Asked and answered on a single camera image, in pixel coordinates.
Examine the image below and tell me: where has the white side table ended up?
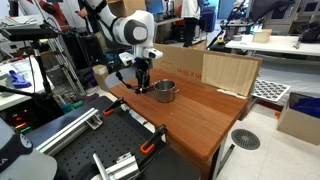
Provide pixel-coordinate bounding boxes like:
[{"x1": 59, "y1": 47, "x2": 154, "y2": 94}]
[{"x1": 0, "y1": 56, "x2": 54, "y2": 111}]

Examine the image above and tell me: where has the round floor drain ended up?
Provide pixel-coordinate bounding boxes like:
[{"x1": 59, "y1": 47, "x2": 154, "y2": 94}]
[{"x1": 230, "y1": 128, "x2": 261, "y2": 151}]

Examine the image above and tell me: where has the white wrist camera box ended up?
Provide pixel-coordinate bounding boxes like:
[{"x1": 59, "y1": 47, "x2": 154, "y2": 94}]
[{"x1": 118, "y1": 48, "x2": 164, "y2": 67}]

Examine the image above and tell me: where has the folded cardboard sheet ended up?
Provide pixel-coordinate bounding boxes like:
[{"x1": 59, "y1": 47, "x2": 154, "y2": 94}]
[{"x1": 151, "y1": 43, "x2": 263, "y2": 100}]

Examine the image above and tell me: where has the blue glove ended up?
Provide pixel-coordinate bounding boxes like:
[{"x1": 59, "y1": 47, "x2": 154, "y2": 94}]
[{"x1": 8, "y1": 69, "x2": 33, "y2": 89}]

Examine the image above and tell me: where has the person in dark clothes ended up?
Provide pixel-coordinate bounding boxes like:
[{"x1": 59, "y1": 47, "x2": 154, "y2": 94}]
[{"x1": 74, "y1": 0, "x2": 101, "y2": 38}]

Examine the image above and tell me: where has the black bag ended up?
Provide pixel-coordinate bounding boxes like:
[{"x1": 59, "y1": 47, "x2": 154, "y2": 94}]
[{"x1": 298, "y1": 23, "x2": 320, "y2": 44}]

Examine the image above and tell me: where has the small tan cardboard box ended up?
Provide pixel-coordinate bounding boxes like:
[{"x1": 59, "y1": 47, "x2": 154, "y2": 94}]
[{"x1": 92, "y1": 64, "x2": 110, "y2": 91}]

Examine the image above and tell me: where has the black camera on tripod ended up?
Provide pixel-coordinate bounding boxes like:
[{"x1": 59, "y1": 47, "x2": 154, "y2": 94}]
[{"x1": 0, "y1": 24, "x2": 64, "y2": 101}]

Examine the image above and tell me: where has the black control box with lights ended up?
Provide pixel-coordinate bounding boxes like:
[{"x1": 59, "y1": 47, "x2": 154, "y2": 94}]
[{"x1": 0, "y1": 96, "x2": 64, "y2": 134}]

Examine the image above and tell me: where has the black perforated breadboard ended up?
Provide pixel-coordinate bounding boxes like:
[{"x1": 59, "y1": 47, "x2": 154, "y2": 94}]
[{"x1": 24, "y1": 95, "x2": 201, "y2": 180}]

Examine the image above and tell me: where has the black clamp with orange handle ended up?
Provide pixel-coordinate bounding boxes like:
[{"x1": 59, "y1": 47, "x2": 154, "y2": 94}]
[
  {"x1": 102, "y1": 97, "x2": 126, "y2": 117},
  {"x1": 139, "y1": 124, "x2": 168, "y2": 155}
]

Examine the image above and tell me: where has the short aluminium extrusion rail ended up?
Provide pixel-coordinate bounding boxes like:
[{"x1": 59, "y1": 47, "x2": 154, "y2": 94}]
[{"x1": 92, "y1": 151, "x2": 141, "y2": 180}]

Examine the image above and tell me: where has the black table leg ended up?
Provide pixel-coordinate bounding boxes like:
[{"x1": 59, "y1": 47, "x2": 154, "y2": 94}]
[{"x1": 216, "y1": 143, "x2": 236, "y2": 178}]

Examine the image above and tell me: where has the small wooden box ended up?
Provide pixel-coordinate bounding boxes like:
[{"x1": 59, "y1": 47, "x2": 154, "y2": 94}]
[{"x1": 252, "y1": 28, "x2": 273, "y2": 44}]

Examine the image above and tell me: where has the dotted calibration board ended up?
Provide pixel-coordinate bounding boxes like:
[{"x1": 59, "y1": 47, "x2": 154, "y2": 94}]
[{"x1": 251, "y1": 78, "x2": 292, "y2": 103}]

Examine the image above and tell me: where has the dark blue cap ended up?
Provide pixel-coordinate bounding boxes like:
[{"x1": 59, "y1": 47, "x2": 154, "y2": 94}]
[{"x1": 0, "y1": 117, "x2": 58, "y2": 180}]

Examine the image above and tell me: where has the long aluminium extrusion rail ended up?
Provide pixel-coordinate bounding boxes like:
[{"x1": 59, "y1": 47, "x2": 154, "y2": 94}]
[{"x1": 34, "y1": 107, "x2": 104, "y2": 157}]

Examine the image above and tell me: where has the silver metal stand frame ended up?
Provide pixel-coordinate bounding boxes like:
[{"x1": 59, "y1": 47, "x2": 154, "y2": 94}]
[{"x1": 46, "y1": 36, "x2": 87, "y2": 98}]

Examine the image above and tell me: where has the white work table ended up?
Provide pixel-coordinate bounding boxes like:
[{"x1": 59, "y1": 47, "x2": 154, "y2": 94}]
[{"x1": 225, "y1": 34, "x2": 320, "y2": 58}]

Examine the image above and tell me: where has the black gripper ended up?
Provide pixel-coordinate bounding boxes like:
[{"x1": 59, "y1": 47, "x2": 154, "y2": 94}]
[{"x1": 134, "y1": 57, "x2": 153, "y2": 94}]

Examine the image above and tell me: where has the grey office chair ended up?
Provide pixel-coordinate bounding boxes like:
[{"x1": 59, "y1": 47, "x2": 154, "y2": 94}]
[{"x1": 104, "y1": 67, "x2": 141, "y2": 91}]

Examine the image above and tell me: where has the black marker with white band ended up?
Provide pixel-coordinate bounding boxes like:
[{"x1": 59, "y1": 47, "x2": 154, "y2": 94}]
[{"x1": 134, "y1": 85, "x2": 156, "y2": 95}]

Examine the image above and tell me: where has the cardboard box with blue contents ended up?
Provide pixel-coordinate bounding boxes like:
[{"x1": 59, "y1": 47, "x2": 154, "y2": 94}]
[{"x1": 276, "y1": 91, "x2": 320, "y2": 146}]

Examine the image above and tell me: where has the teal plastic tool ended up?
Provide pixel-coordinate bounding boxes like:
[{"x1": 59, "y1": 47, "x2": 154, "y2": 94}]
[{"x1": 60, "y1": 100, "x2": 85, "y2": 114}]

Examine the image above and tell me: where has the small steel pot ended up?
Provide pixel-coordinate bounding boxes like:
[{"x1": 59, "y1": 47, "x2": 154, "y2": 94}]
[{"x1": 153, "y1": 79, "x2": 180, "y2": 104}]

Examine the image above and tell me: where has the purple object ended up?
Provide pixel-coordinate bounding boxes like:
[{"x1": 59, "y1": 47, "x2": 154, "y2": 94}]
[{"x1": 82, "y1": 92, "x2": 100, "y2": 103}]

